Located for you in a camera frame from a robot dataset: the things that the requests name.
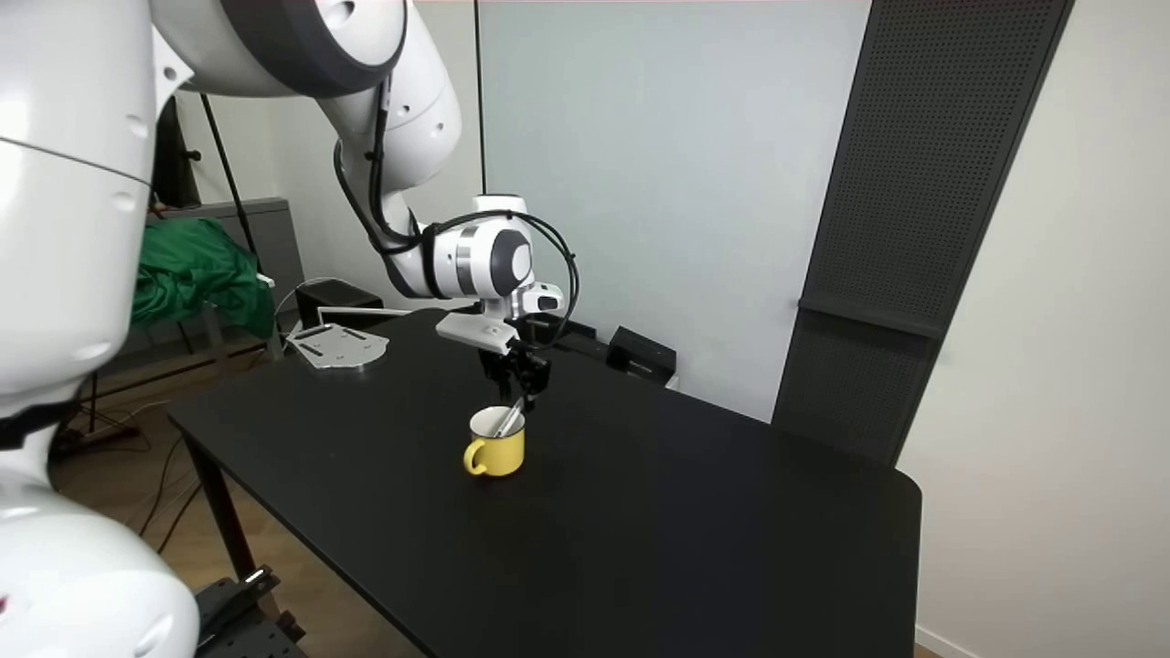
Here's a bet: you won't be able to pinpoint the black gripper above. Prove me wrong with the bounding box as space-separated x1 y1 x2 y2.
480 315 601 403

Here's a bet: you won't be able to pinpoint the white marker pen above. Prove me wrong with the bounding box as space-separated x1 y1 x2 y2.
491 400 528 440

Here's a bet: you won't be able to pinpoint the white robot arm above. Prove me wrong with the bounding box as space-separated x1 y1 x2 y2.
0 0 580 658

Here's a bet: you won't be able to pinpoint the yellow enamel mug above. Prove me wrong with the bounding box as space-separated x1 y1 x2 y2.
463 407 528 479

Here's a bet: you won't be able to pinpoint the small black box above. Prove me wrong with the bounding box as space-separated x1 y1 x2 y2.
606 326 676 384

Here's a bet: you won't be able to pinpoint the white paper sheets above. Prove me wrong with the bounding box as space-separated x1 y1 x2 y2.
289 323 387 368

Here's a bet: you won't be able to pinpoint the black storage box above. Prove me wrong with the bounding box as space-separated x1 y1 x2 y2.
295 278 380 326

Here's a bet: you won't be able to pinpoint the green cloth bundle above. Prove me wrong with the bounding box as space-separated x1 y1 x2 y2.
133 221 273 337

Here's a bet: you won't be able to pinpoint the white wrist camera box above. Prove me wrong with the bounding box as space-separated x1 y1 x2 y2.
434 315 520 355

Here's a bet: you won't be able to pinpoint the dark perforated wall panel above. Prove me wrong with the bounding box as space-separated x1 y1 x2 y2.
776 0 1074 465

